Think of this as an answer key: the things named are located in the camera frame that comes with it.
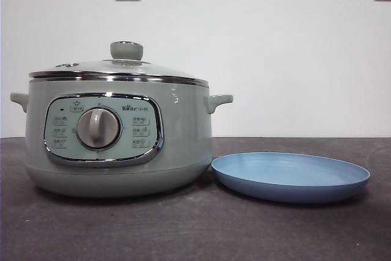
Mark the glass lid with green knob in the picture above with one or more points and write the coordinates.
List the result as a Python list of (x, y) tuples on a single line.
[(126, 51)]

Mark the pale green electric steamer pot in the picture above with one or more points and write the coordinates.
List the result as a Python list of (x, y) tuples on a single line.
[(183, 138)]

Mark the blue round plate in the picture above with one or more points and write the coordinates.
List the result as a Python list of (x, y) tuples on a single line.
[(290, 187)]

